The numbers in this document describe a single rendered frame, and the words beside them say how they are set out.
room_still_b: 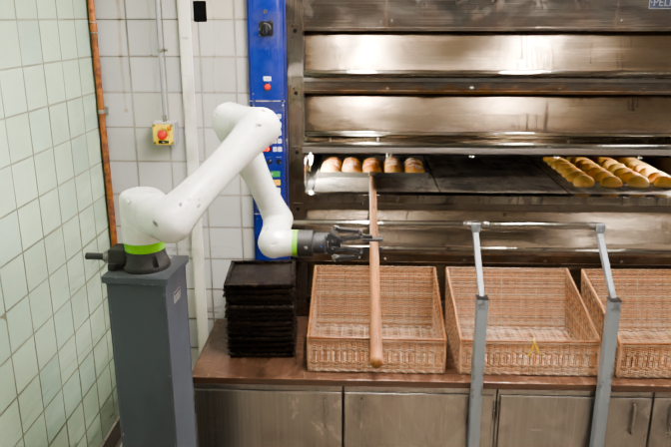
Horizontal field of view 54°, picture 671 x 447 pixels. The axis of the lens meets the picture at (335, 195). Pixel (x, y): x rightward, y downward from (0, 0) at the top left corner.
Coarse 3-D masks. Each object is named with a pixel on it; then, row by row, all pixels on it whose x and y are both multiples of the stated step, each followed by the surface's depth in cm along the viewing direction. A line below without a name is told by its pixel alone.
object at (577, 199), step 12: (312, 192) 298; (324, 192) 298; (336, 192) 298; (348, 192) 298; (360, 192) 298; (384, 192) 298; (396, 192) 298; (408, 192) 298; (420, 192) 298; (456, 204) 293; (468, 204) 293; (480, 204) 293; (492, 204) 293; (504, 204) 292; (516, 204) 292; (528, 204) 292; (540, 204) 292; (552, 204) 292; (564, 204) 291; (576, 204) 291; (588, 204) 291; (600, 204) 291; (612, 204) 291; (624, 204) 290; (636, 204) 290; (648, 204) 290; (660, 204) 290
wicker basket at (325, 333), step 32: (320, 288) 300; (352, 288) 300; (384, 288) 299; (416, 288) 299; (320, 320) 300; (352, 320) 300; (384, 320) 299; (416, 320) 298; (320, 352) 260; (352, 352) 260; (384, 352) 276; (416, 352) 259
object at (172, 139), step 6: (156, 126) 281; (162, 126) 281; (168, 126) 281; (174, 126) 282; (156, 132) 282; (168, 132) 282; (174, 132) 282; (156, 138) 283; (168, 138) 283; (174, 138) 283; (156, 144) 283; (162, 144) 283; (168, 144) 283; (174, 144) 283
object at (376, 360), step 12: (372, 180) 307; (372, 192) 287; (372, 204) 269; (372, 216) 254; (372, 228) 239; (372, 252) 216; (372, 264) 206; (372, 276) 196; (372, 288) 188; (372, 300) 181; (372, 312) 173; (372, 324) 167; (372, 336) 161; (372, 348) 155; (372, 360) 151
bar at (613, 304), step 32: (320, 224) 259; (352, 224) 258; (384, 224) 258; (416, 224) 257; (448, 224) 257; (480, 224) 256; (512, 224) 256; (544, 224) 256; (576, 224) 255; (480, 256) 251; (480, 288) 244; (608, 288) 244; (480, 320) 243; (608, 320) 241; (480, 352) 246; (608, 352) 244; (480, 384) 250; (608, 384) 248; (480, 416) 253
